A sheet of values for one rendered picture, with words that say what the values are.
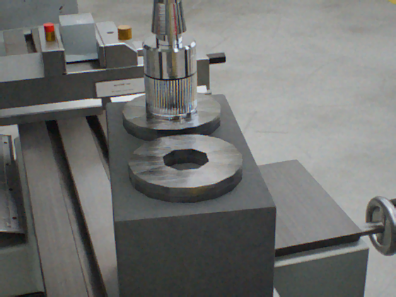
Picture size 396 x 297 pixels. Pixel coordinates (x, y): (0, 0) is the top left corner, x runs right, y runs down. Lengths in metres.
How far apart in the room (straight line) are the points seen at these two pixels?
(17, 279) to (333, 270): 0.51
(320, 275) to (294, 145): 1.88
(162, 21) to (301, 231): 0.66
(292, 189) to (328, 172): 1.54
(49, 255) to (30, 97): 0.38
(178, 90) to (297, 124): 2.64
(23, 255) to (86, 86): 0.28
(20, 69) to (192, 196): 0.68
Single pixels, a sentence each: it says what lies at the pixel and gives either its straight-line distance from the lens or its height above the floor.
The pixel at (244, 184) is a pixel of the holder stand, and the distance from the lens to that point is 0.55.
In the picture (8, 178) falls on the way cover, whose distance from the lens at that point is 1.13.
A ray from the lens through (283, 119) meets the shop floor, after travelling 3.29.
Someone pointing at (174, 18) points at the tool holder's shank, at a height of 1.20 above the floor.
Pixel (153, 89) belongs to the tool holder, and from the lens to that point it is 0.62.
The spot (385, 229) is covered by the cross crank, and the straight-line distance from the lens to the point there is 1.41.
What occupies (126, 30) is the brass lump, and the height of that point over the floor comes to 1.04.
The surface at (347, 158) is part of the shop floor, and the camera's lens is 2.98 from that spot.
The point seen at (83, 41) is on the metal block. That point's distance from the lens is 1.14.
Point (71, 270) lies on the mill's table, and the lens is 0.78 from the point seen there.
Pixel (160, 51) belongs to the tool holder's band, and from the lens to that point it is 0.60.
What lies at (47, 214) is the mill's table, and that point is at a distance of 0.89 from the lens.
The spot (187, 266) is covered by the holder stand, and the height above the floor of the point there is 1.05.
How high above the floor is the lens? 1.37
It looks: 27 degrees down
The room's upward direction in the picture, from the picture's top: 1 degrees counter-clockwise
